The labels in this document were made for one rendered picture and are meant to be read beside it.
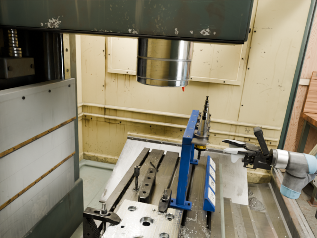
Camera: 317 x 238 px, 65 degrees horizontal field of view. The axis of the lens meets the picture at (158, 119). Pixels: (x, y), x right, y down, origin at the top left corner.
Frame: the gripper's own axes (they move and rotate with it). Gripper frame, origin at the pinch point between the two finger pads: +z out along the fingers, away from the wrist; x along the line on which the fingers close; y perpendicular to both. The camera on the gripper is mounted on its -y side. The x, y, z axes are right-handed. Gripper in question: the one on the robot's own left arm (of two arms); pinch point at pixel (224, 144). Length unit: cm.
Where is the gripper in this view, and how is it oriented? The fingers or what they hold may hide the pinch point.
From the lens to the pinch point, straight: 108.0
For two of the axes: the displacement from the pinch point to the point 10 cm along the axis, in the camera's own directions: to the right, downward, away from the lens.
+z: -9.7, -1.6, 1.8
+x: 2.2, -2.7, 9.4
